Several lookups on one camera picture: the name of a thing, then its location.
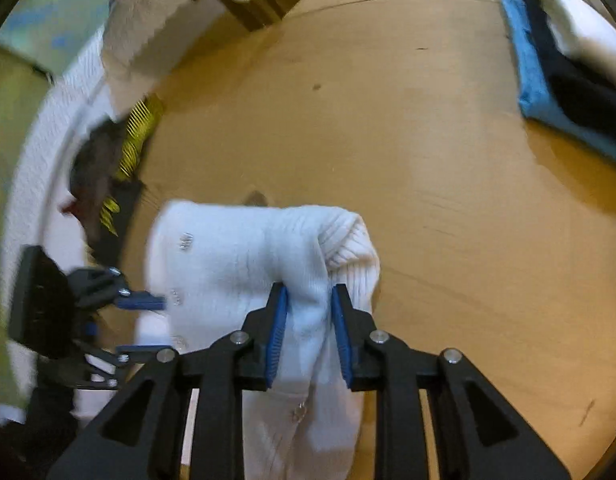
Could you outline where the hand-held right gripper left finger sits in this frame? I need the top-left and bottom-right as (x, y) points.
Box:
(48, 284), (289, 480)

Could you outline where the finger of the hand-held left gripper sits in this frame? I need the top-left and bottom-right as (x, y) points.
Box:
(78, 344), (177, 392)
(66, 266), (167, 312)

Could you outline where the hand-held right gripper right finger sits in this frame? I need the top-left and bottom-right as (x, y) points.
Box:
(332, 284), (572, 480)

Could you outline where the white knit cardigan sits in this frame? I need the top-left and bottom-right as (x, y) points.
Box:
(135, 200), (382, 480)

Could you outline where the olive green cloth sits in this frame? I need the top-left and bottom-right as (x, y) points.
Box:
(0, 49), (56, 403)

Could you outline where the brown garment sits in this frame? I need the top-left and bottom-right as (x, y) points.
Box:
(69, 119), (124, 243)

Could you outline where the black garment with yellow print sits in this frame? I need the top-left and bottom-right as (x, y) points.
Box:
(85, 94), (166, 263)

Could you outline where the white fluffy blanket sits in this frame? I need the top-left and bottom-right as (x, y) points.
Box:
(102, 0), (269, 107)

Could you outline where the green blue patterned cloth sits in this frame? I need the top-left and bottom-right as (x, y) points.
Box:
(0, 0), (141, 73)

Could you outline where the blue folded garment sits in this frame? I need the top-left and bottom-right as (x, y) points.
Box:
(492, 0), (616, 167)

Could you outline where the dark navy folded garment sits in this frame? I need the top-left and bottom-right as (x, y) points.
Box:
(507, 0), (616, 137)

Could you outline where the white folded garment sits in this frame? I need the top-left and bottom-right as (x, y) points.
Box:
(517, 0), (616, 87)

